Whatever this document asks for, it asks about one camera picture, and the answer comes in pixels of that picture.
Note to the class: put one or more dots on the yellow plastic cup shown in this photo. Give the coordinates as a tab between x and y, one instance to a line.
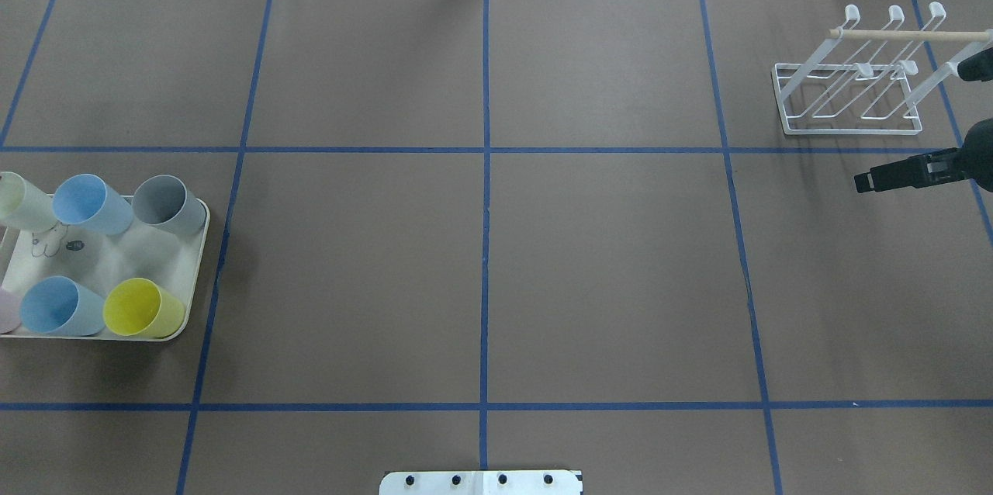
140	308

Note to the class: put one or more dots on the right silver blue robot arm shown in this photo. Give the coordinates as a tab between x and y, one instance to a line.
971	161

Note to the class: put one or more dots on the pink plastic cup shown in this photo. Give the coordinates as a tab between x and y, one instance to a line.
10	315

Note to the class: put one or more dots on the white wire cup rack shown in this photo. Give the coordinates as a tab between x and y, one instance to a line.
863	82

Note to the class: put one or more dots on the cream plastic tray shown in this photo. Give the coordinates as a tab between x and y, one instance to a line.
100	262

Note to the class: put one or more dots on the grey plastic cup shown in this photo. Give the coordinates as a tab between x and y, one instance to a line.
165	203

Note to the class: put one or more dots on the blue cup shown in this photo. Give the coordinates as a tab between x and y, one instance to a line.
58	305
87	201

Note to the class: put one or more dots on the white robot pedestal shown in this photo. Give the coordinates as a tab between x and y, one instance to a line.
524	481

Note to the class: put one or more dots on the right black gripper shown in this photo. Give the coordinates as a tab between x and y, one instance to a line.
979	160

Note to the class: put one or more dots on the pale green white cup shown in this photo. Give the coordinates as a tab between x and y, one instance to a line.
24	206

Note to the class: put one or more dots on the blue cup beside pink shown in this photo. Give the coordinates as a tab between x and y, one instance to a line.
58	305

